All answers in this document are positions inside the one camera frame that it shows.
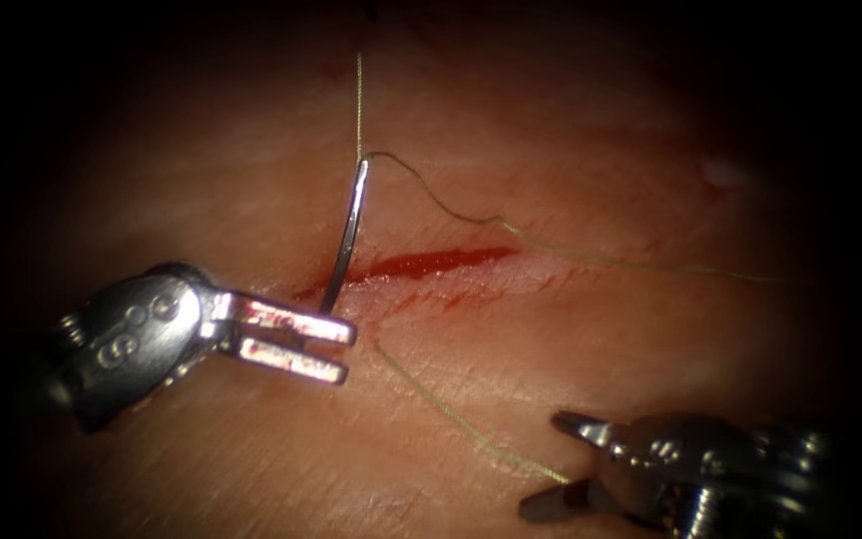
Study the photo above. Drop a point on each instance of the right arm needle driver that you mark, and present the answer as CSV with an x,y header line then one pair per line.
x,y
670,464

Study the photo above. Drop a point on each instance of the left arm needle driver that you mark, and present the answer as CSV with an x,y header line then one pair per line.
x,y
139,329

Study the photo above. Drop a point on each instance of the left arm needle driver jaw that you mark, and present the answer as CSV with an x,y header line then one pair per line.
x,y
289,318
289,361

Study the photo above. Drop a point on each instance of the right arm needle driver jaw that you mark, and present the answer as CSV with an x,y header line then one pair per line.
x,y
584,429
562,505

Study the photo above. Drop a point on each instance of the curved steel needle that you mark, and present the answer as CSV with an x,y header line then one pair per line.
x,y
347,232

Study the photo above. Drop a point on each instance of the blue thread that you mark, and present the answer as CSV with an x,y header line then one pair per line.
x,y
431,196

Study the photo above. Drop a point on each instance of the tissue pad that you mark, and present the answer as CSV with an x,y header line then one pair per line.
x,y
551,337

